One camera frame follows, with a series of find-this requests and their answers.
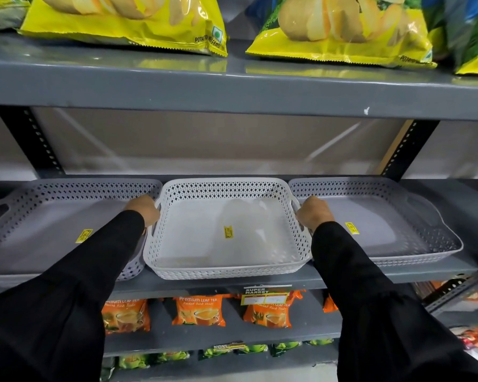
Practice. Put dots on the person's right hand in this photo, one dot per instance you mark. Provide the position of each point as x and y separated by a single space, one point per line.
315 212

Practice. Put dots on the person's left hand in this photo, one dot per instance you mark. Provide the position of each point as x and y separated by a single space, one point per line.
142 208

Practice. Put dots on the person's left fingers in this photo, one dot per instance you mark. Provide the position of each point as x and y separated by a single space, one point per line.
154 216

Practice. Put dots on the person's right fingers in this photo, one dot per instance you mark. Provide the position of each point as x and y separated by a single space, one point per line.
301 218

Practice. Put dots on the white perforated plastic basket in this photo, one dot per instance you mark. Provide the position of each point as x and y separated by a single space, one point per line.
207 234

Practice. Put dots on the person's left forearm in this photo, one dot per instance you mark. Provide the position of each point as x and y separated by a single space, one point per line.
59 298

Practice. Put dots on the person's right forearm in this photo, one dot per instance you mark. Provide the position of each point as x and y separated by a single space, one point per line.
378 314

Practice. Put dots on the grey perforated plastic basket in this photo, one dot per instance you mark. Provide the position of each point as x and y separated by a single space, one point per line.
51 222
378 222

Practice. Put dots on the shelf price label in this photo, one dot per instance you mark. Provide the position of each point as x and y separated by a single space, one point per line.
265 295
229 346

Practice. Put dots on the orange tea packet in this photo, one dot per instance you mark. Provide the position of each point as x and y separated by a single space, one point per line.
273 312
330 304
125 315
201 311

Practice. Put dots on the black perforated shelf upright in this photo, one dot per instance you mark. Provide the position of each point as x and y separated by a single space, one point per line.
406 149
34 141

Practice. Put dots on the grey metal shelf board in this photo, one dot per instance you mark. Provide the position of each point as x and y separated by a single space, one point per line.
454 202
239 366
231 332
231 87

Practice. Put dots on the row of green packets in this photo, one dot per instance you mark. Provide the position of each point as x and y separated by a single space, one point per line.
171 356

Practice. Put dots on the green yellow potato chips bag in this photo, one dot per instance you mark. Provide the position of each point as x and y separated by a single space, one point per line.
342 27

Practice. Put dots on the red snack packet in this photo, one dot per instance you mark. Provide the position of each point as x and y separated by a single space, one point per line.
474 338

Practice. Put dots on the blue green potato chips bag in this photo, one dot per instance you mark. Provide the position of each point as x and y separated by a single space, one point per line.
470 35

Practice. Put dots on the grey perforated rack rail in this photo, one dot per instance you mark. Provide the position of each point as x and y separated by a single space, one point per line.
458 292

